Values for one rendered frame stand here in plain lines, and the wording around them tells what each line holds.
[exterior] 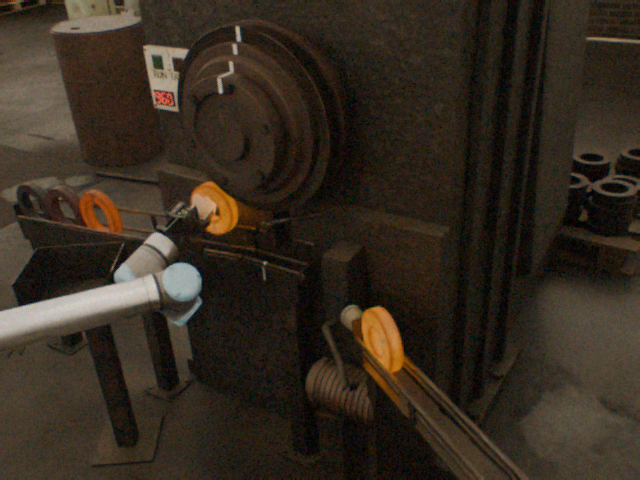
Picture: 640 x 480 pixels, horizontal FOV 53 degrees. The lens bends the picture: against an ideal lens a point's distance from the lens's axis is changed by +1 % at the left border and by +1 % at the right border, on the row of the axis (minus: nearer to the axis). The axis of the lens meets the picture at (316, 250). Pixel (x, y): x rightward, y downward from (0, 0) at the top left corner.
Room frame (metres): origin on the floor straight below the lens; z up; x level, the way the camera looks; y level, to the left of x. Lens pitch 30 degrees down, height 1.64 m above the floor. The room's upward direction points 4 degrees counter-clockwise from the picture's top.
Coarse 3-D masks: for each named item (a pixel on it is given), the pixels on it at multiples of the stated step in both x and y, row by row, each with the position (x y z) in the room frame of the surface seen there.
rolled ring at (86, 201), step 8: (88, 192) 1.98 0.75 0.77; (96, 192) 1.97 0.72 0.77; (80, 200) 2.00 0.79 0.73; (88, 200) 1.97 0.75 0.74; (96, 200) 1.94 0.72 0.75; (104, 200) 1.93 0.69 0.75; (80, 208) 2.01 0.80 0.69; (88, 208) 2.00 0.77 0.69; (104, 208) 1.92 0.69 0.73; (112, 208) 1.92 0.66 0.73; (88, 216) 2.00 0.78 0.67; (112, 216) 1.91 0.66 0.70; (120, 216) 1.93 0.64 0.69; (88, 224) 2.00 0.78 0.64; (96, 224) 2.00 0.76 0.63; (112, 224) 1.91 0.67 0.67; (120, 224) 1.92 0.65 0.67; (120, 232) 1.93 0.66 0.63
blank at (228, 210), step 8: (208, 184) 1.67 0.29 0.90; (200, 192) 1.68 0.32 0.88; (208, 192) 1.66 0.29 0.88; (216, 192) 1.64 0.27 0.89; (192, 200) 1.70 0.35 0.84; (216, 200) 1.64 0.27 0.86; (224, 200) 1.63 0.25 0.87; (232, 200) 1.64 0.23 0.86; (224, 208) 1.63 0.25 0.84; (232, 208) 1.63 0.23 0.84; (216, 216) 1.68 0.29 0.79; (224, 216) 1.63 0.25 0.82; (232, 216) 1.62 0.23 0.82; (216, 224) 1.65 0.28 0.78; (224, 224) 1.63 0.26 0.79; (232, 224) 1.62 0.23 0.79; (216, 232) 1.65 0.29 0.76; (224, 232) 1.63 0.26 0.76
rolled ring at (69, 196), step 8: (48, 192) 2.09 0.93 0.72; (56, 192) 2.06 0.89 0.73; (64, 192) 2.04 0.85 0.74; (72, 192) 2.05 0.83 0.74; (48, 200) 2.10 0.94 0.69; (56, 200) 2.10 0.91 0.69; (64, 200) 2.04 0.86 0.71; (72, 200) 2.02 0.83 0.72; (48, 208) 2.11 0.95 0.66; (56, 208) 2.11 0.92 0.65; (72, 208) 2.02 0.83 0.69; (56, 216) 2.09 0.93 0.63; (64, 216) 2.11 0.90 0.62; (80, 216) 2.01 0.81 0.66; (72, 224) 2.08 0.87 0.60; (80, 224) 2.01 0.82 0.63
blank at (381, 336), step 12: (372, 312) 1.18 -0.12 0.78; (384, 312) 1.17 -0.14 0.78; (372, 324) 1.18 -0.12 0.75; (384, 324) 1.14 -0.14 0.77; (372, 336) 1.20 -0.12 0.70; (384, 336) 1.12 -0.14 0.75; (396, 336) 1.12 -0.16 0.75; (372, 348) 1.18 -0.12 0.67; (384, 348) 1.12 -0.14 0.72; (396, 348) 1.10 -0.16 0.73; (384, 360) 1.12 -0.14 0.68; (396, 360) 1.10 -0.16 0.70
